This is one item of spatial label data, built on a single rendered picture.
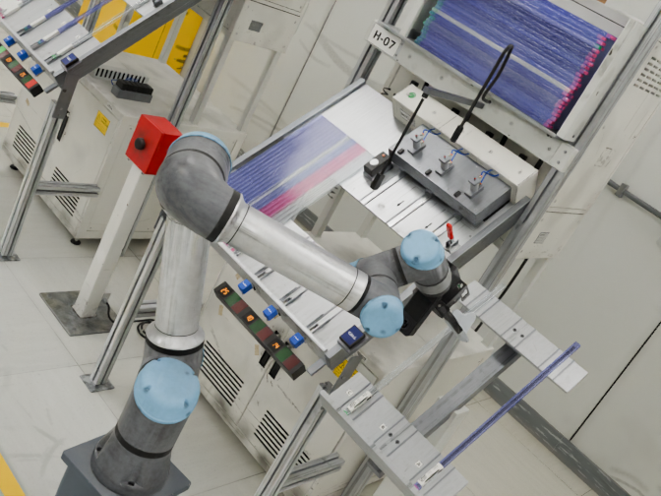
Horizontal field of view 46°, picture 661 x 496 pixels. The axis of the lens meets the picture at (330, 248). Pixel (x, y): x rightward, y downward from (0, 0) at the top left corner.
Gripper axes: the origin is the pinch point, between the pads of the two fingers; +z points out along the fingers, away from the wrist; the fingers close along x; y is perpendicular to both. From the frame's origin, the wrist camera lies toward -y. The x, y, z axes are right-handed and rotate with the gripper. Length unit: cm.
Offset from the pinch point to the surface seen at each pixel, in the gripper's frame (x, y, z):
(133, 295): 88, -52, 31
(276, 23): 162, 57, 59
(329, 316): 26.9, -15.5, 12.7
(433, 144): 47, 40, 20
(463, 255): 17.0, 21.0, 21.3
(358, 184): 55, 18, 21
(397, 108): 66, 43, 22
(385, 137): 63, 35, 25
